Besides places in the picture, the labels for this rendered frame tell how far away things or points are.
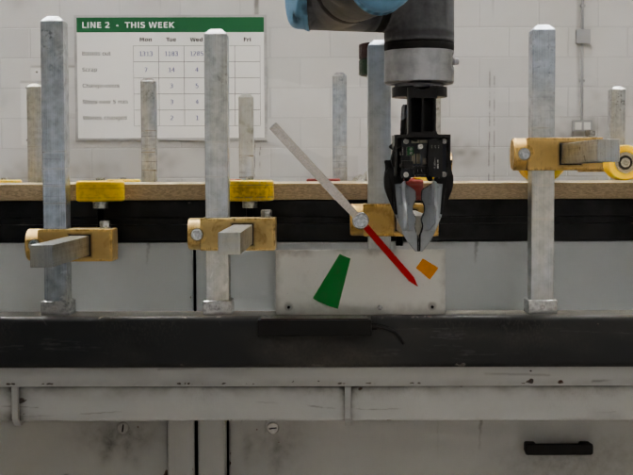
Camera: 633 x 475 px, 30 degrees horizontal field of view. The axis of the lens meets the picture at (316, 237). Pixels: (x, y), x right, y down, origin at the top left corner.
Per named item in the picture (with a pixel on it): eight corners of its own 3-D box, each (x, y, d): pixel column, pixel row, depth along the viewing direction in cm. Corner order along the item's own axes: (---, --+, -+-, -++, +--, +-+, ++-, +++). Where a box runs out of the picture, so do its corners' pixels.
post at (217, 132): (229, 341, 182) (226, 27, 180) (206, 341, 182) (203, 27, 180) (231, 338, 186) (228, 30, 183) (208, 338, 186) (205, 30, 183)
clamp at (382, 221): (438, 236, 180) (438, 203, 180) (350, 237, 181) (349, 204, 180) (435, 235, 186) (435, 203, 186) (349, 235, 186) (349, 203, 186)
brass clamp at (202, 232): (275, 251, 180) (274, 218, 180) (186, 251, 180) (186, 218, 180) (277, 248, 186) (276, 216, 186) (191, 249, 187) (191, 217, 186)
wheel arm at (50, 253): (54, 273, 157) (54, 241, 157) (28, 273, 157) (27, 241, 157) (113, 252, 200) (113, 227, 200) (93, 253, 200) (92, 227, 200)
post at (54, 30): (67, 328, 183) (62, 15, 180) (44, 328, 183) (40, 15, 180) (72, 325, 186) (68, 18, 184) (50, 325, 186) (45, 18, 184)
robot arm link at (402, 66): (382, 55, 157) (455, 55, 157) (382, 91, 157) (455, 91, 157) (385, 47, 148) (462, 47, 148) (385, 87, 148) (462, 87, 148)
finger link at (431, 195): (421, 253, 150) (421, 181, 150) (417, 251, 156) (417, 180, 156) (446, 253, 150) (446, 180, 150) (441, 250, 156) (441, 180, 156)
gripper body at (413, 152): (392, 181, 148) (392, 84, 147) (388, 181, 157) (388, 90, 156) (453, 181, 148) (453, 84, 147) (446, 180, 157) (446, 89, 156)
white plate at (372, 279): (445, 314, 181) (445, 249, 180) (275, 315, 181) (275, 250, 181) (445, 314, 181) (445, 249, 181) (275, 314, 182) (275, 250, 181)
